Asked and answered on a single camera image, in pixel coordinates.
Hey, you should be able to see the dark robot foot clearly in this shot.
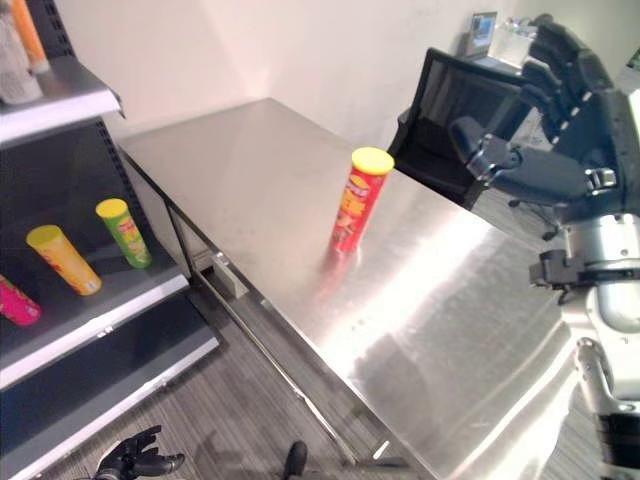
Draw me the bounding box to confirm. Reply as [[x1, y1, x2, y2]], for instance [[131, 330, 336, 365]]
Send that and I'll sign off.
[[282, 440, 309, 480]]

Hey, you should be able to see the laptop computer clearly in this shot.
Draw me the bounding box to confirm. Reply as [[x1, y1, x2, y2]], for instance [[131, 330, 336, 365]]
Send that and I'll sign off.
[[462, 12, 524, 71]]

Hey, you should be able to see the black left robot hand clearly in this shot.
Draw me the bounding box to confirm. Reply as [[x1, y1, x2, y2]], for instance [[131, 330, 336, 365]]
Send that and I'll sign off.
[[94, 425, 186, 480]]

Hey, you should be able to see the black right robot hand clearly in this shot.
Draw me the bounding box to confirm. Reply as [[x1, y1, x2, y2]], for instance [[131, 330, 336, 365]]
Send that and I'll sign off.
[[449, 14, 640, 224]]

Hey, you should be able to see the orange tube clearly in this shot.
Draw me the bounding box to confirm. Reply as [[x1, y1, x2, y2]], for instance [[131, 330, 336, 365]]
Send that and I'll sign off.
[[10, 0, 50, 75]]

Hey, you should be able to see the green chip can yellow lid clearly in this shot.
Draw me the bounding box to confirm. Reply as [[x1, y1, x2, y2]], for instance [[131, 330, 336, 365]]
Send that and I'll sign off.
[[95, 198, 153, 270]]

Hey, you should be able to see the stainless steel table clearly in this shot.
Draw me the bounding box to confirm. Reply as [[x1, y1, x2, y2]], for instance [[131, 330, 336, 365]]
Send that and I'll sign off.
[[117, 97, 574, 480]]

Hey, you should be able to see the black office chair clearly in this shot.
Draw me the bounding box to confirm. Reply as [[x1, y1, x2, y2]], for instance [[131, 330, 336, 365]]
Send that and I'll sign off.
[[387, 47, 564, 241]]

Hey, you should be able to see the white mesh-wrapped bottle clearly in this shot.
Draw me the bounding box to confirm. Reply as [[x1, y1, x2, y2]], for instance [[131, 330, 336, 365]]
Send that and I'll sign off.
[[0, 0, 44, 105]]

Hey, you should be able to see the red chip can yellow lid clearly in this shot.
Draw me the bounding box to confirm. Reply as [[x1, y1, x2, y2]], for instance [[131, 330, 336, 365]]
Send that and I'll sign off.
[[329, 146, 396, 255]]

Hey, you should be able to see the pink chip can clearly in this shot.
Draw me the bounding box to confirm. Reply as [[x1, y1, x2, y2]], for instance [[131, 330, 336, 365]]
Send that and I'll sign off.
[[0, 273, 43, 327]]

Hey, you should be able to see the grey metal shelf unit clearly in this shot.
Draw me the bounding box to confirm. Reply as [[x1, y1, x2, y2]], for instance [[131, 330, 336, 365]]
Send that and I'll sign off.
[[0, 0, 222, 480]]

